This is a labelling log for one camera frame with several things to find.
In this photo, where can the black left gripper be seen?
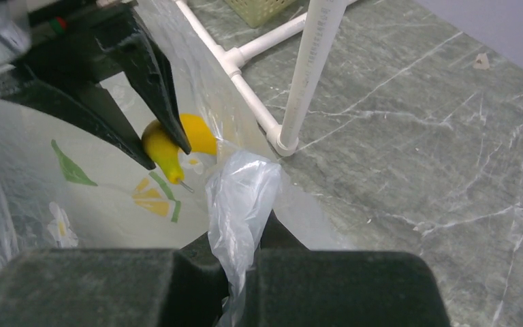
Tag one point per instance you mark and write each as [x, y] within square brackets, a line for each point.
[80, 44]

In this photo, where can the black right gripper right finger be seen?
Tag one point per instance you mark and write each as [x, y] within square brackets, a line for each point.
[291, 285]

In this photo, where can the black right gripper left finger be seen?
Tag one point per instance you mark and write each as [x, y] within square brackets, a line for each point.
[111, 287]

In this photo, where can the yellow fake banana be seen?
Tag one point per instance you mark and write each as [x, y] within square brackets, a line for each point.
[162, 150]

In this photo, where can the clear printed plastic bag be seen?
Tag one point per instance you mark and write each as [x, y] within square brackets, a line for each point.
[16, 39]

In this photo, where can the pale green plastic basket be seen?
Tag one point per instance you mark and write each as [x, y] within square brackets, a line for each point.
[257, 12]

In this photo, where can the white PVC pipe frame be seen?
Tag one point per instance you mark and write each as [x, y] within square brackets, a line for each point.
[317, 29]

